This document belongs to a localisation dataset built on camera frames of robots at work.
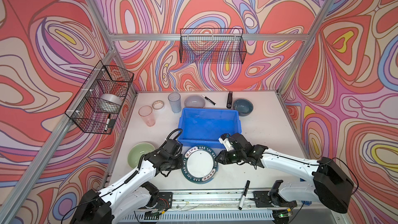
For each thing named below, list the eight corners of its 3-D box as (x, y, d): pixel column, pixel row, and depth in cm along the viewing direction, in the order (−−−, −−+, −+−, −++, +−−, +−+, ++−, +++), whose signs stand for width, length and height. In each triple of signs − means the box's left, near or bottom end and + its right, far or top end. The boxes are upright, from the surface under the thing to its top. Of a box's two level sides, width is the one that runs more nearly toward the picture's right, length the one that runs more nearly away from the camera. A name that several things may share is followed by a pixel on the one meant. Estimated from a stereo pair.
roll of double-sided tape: (152, 109, 112) (151, 107, 110) (154, 102, 116) (153, 100, 115) (163, 109, 112) (162, 107, 110) (164, 102, 116) (164, 100, 115)
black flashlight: (226, 108, 112) (226, 105, 110) (227, 94, 122) (228, 91, 119) (231, 109, 112) (231, 106, 109) (232, 94, 121) (232, 91, 119)
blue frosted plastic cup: (170, 112, 109) (167, 100, 99) (171, 105, 114) (168, 92, 103) (181, 112, 109) (179, 100, 99) (182, 105, 114) (180, 92, 103)
